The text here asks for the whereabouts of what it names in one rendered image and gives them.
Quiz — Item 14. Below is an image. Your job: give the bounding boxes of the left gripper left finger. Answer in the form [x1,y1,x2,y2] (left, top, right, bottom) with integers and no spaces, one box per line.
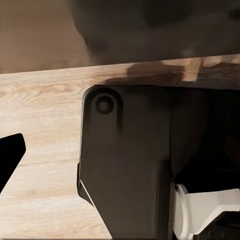
[0,133,26,193]

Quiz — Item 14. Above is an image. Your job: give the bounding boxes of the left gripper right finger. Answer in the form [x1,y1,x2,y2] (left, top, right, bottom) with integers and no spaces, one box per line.
[224,133,240,173]

